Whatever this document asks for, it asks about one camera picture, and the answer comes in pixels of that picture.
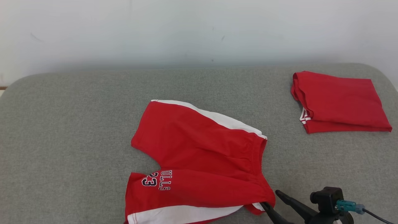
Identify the red shorts with white stripes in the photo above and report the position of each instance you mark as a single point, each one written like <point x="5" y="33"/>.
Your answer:
<point x="202" y="149"/>

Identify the teal right camera connector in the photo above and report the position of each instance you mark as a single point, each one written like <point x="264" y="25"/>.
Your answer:
<point x="348" y="206"/>

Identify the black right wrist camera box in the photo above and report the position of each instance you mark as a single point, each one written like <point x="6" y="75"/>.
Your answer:
<point x="326" y="199"/>

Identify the red white jersey shirt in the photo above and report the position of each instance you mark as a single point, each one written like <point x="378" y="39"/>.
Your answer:
<point x="342" y="102"/>

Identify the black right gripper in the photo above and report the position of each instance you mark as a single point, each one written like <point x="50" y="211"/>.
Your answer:
<point x="329" y="219"/>

